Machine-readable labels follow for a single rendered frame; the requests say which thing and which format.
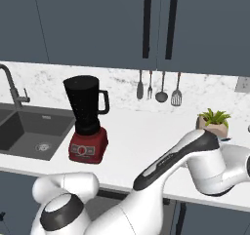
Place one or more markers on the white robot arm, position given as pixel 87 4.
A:
pixel 208 170

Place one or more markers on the red blender with black jug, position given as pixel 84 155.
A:
pixel 87 141

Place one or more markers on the grey hanging spoon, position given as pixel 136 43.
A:
pixel 140 90

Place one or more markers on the grey hanging fork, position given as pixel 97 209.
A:
pixel 150 86

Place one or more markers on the grey hanging ladle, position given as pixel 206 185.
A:
pixel 161 96

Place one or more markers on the grey hanging slotted spatula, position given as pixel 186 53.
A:
pixel 176 97

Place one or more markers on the green plant in beige pot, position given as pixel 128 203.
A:
pixel 215 120

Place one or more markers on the grey-blue cupboard door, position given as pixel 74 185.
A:
pixel 19 21
pixel 16 193
pixel 218 221
pixel 94 24
pixel 211 27

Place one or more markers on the dark grey sink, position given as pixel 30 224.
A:
pixel 29 135

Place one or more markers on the grey sink tap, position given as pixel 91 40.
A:
pixel 13 89

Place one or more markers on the grey-blue lower cupboard door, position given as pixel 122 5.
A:
pixel 218 221
pixel 16 193

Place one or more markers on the grey wall socket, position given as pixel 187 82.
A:
pixel 243 84

